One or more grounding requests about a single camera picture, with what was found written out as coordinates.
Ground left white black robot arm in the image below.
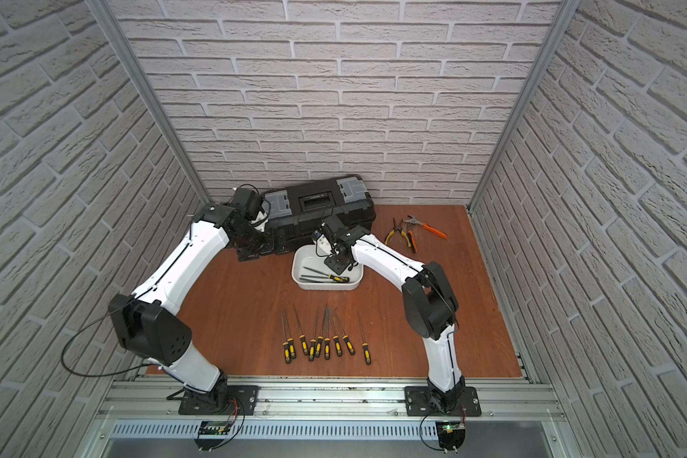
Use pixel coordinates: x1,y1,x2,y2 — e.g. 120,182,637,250
108,187,269,395

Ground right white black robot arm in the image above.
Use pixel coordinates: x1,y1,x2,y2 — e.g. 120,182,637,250
312,216,465,414

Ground white plastic storage box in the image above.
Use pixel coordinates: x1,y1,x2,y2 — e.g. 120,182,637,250
291,244,364,291

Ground black plastic toolbox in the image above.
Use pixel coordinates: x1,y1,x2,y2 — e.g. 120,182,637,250
261,175,376,256

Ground left control circuit board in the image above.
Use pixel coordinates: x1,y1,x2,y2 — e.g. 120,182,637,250
195,421,235,452

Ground control circuit board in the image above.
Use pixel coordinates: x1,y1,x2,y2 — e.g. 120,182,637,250
435,422,467,452
195,421,235,452

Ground right control circuit board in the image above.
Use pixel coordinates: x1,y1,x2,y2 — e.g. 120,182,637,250
435,422,467,452

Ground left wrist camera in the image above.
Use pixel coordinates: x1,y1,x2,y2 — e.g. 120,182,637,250
251,211,268,232

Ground yellow handled pliers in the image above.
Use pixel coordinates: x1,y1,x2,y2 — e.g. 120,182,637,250
385,219,414,249

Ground orange handled pliers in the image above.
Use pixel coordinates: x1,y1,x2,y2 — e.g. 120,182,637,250
405,215,448,240

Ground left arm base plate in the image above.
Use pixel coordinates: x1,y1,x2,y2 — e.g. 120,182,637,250
179,385,261,416

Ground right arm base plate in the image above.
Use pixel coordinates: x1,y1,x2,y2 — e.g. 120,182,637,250
404,385,482,418

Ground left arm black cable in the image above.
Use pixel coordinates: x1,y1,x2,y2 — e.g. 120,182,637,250
60,311,156,379

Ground aluminium front rail frame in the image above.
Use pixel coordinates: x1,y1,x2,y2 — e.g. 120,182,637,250
95,375,567,422

